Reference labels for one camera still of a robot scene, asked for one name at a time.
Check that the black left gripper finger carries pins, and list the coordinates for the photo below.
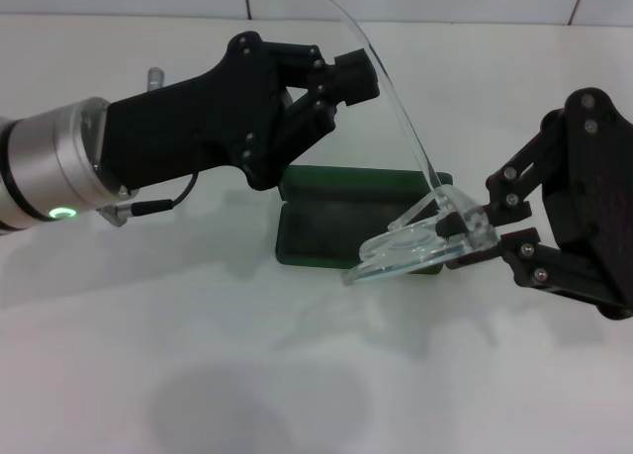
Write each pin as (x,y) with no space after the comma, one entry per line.
(351,65)
(361,90)

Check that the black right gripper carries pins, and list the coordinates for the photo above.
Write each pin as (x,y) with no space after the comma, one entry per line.
(593,202)

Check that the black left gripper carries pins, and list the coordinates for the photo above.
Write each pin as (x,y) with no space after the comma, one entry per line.
(198,127)

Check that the clear transparent glasses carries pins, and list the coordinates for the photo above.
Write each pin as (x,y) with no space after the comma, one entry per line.
(405,256)

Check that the green glasses case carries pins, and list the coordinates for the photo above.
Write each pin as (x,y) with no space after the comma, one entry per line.
(316,236)

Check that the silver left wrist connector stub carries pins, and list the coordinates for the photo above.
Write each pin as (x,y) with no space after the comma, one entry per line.
(155,77)

